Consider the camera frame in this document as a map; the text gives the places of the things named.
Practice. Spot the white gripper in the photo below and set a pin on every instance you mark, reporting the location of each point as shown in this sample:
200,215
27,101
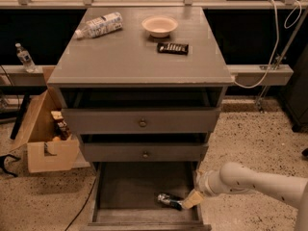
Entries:
202,182

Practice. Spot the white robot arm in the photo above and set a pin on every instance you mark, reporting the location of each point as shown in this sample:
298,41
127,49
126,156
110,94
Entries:
233,178

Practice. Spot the grey bottom drawer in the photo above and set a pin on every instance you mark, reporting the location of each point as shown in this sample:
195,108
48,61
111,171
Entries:
125,198

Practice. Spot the grey drawer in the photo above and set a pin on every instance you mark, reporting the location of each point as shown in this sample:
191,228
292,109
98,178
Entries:
144,152
140,121
125,198

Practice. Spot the grey middle drawer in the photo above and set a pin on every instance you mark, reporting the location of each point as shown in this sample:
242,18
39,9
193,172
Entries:
144,152

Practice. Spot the grey drawer cabinet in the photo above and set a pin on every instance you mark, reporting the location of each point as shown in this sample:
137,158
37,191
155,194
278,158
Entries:
123,70

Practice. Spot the grey top drawer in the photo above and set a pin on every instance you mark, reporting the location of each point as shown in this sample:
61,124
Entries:
140,121

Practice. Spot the metal tripod stand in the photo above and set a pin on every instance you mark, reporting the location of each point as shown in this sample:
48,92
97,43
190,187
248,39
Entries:
278,60

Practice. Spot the dark cabinet at right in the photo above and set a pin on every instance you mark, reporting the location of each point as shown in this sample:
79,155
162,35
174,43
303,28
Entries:
294,96

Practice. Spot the snack items in box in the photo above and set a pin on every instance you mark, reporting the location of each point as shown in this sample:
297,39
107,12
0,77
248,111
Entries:
61,127

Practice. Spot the black snack bar packet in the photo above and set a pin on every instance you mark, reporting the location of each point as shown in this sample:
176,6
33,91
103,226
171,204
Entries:
173,48

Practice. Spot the open cardboard box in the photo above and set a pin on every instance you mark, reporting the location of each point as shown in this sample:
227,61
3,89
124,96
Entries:
37,133

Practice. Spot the white paper bowl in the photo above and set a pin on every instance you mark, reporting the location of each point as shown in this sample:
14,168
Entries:
159,26

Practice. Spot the plastic water bottle lying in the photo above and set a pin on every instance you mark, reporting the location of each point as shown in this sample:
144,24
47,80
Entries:
100,26

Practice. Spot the small upright water bottle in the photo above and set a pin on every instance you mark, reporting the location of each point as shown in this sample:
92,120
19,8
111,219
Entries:
24,56

